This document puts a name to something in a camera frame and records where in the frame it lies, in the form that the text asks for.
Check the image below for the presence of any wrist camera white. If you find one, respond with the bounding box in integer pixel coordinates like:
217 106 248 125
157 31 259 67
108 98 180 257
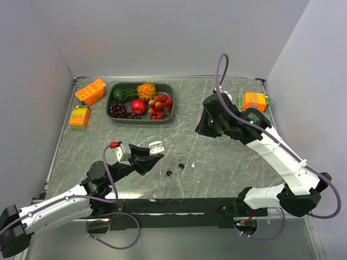
110 141 131 165
213 86 233 102

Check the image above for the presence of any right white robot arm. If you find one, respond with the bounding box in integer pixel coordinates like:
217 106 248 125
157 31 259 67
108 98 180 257
195 93 327 217

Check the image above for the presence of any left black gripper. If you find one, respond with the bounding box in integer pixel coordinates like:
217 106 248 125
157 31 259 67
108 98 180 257
107 143 164 185

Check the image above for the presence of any dark grey fruit tray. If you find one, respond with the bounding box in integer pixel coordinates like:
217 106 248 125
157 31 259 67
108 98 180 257
106 82 175 125

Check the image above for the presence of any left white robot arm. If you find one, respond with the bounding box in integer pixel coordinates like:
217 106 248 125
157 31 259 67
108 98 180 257
1 141 165 258

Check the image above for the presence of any orange spiky fruit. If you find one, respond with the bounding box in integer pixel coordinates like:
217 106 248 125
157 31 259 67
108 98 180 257
136 82 157 101

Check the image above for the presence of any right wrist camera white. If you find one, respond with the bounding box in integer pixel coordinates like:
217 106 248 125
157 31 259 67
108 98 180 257
213 86 233 102

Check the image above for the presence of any orange box back right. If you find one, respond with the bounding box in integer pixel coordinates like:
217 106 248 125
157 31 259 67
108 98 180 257
237 92 269 112

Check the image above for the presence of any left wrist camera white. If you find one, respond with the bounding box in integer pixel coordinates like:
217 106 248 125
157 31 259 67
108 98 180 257
110 141 131 165

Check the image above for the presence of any orange sponge pack left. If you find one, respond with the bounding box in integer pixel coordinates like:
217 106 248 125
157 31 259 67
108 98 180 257
69 105 91 131

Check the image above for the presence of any red lychee cluster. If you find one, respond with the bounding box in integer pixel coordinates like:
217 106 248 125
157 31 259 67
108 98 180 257
148 94 174 120

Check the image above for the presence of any green lime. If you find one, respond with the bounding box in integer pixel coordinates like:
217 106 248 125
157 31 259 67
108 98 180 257
112 89 125 101

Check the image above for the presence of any red apple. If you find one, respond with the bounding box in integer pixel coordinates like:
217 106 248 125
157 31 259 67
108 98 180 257
131 99 146 115

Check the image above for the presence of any dark purple grape bunch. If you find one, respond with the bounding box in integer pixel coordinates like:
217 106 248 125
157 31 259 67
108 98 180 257
108 101 141 120

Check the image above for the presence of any orange carton back left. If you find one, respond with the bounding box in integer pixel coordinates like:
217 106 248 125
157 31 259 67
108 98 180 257
75 79 106 106

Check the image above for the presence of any white earbud charging case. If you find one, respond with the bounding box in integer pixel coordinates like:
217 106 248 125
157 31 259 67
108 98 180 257
148 141 165 155

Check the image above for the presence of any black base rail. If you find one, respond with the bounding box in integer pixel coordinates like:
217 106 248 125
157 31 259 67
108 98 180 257
87 198 268 229

